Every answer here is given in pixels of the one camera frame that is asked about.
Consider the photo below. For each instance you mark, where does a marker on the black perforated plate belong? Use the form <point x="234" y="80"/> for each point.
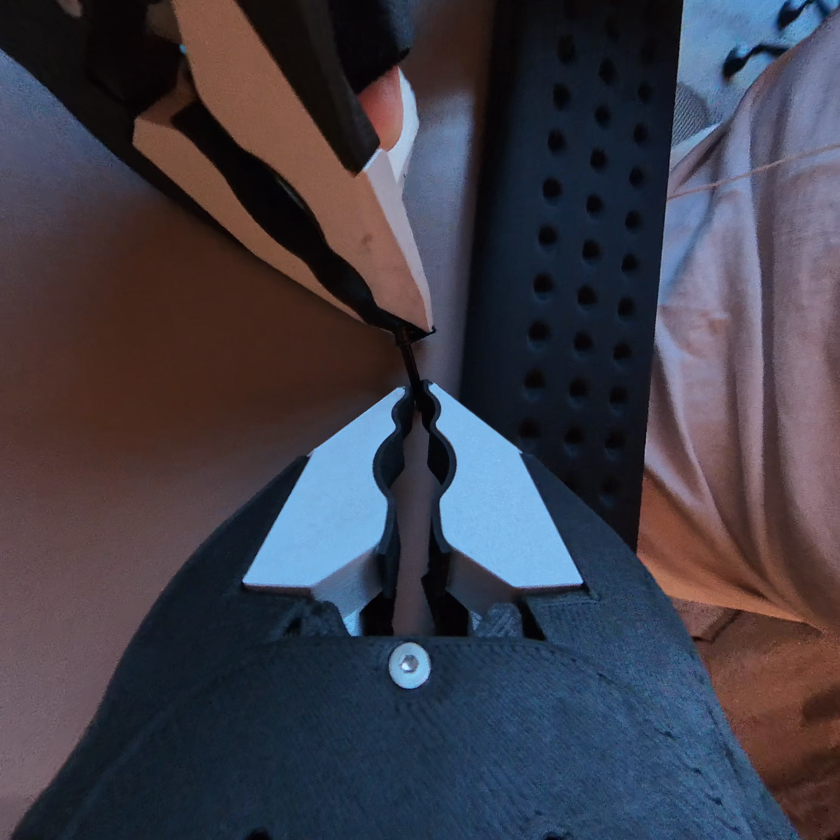
<point x="577" y="262"/>

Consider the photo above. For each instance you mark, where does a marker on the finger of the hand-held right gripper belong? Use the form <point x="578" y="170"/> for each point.
<point x="197" y="174"/>
<point x="262" y="98"/>

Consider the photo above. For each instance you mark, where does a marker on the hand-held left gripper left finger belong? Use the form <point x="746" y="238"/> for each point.
<point x="321" y="525"/>

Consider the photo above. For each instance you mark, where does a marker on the person's white shirt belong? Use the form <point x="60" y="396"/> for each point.
<point x="754" y="328"/>

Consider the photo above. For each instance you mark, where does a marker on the person's right hand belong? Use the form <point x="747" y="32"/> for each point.
<point x="384" y="108"/>

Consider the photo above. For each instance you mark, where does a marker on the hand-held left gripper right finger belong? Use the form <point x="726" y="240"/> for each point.
<point x="505" y="525"/>

